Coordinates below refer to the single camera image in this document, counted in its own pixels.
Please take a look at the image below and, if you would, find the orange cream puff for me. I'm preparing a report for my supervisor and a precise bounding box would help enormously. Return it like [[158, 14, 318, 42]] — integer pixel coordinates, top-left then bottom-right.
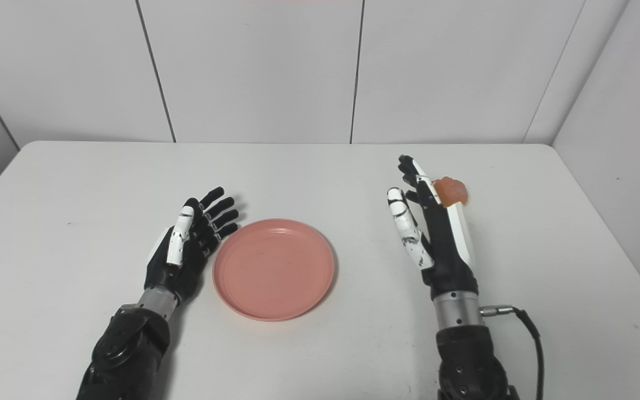
[[432, 176, 470, 208]]

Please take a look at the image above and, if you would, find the pink round plate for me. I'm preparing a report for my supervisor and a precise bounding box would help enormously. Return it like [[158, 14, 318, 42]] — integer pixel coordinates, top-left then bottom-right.
[[212, 218, 336, 323]]

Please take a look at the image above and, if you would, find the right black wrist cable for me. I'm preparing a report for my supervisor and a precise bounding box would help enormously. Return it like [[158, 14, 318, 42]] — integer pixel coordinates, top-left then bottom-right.
[[479, 304, 545, 400]]

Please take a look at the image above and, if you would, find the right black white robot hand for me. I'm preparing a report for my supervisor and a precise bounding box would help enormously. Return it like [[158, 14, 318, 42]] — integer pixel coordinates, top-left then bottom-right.
[[386, 154, 479, 302]]

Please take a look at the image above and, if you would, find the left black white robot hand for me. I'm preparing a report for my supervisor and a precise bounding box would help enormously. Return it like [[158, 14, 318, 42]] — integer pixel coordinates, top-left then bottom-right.
[[143, 186, 241, 304]]

